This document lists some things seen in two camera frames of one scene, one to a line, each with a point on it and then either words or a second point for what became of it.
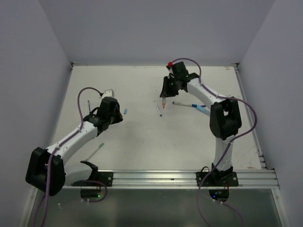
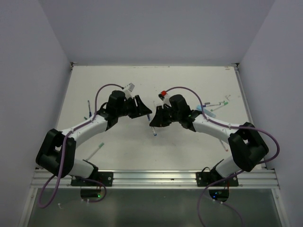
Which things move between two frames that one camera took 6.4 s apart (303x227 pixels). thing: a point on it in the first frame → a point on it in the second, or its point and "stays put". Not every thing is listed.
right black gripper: (166, 91) → (158, 119)
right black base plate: (217, 179) stays put
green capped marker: (100, 145) stays put
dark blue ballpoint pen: (89, 109) stays put
